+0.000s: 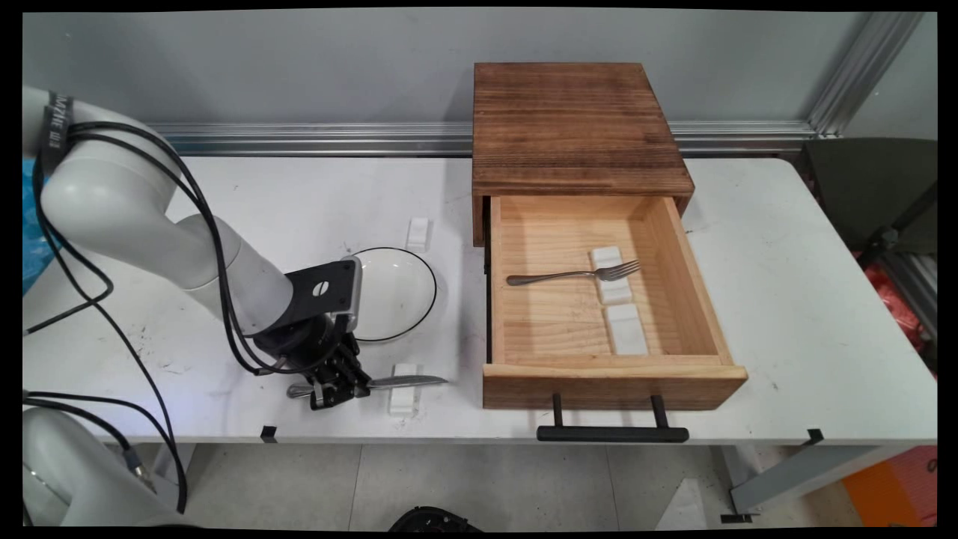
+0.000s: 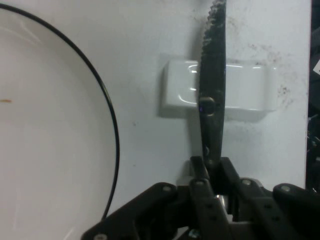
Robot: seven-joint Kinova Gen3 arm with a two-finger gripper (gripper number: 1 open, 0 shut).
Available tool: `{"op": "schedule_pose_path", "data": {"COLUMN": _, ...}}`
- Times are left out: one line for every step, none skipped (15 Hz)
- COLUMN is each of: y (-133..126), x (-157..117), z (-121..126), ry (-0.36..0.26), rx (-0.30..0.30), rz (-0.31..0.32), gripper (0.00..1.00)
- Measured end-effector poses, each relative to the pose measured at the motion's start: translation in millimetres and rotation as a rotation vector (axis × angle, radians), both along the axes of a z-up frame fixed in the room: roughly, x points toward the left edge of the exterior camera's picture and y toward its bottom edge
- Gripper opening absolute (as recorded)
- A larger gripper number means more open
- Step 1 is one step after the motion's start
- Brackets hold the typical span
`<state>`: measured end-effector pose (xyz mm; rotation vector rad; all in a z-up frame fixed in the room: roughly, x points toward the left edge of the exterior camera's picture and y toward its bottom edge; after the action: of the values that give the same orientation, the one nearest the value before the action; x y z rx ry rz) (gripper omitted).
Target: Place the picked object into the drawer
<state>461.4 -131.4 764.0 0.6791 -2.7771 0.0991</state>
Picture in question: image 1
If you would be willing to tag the grey table leg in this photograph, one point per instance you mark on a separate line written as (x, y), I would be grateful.
(801, 471)

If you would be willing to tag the red plastic bag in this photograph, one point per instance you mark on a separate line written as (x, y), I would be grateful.
(894, 299)

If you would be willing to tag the white plate with black rim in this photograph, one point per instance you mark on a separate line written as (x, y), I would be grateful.
(397, 292)

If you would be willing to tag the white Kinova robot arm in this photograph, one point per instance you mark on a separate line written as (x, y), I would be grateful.
(120, 202)

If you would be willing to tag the blue plastic bag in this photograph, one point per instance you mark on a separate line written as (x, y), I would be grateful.
(34, 247)

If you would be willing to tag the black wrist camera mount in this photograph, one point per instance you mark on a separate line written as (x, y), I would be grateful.
(322, 288)

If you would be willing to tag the silver fork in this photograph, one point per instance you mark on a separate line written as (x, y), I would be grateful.
(554, 276)

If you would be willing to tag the dark wooden cabinet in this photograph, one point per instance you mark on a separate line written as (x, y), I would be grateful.
(569, 127)

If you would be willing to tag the white ceramic cutlery rest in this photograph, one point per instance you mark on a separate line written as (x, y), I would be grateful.
(418, 233)
(403, 403)
(615, 293)
(627, 333)

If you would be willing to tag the long aluminium frame rail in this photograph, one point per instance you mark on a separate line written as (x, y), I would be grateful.
(299, 138)

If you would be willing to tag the short aluminium frame rail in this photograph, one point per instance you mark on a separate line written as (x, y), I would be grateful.
(917, 288)

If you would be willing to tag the light wooden drawer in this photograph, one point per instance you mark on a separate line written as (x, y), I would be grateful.
(614, 385)

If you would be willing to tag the slanted aluminium frame post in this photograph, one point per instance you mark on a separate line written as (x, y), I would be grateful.
(861, 75)

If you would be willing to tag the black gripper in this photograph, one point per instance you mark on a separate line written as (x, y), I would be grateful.
(303, 344)

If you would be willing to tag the silver serrated table knife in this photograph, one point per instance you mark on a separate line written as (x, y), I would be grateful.
(412, 382)

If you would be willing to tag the orange box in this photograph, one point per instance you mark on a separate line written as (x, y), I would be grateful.
(898, 486)

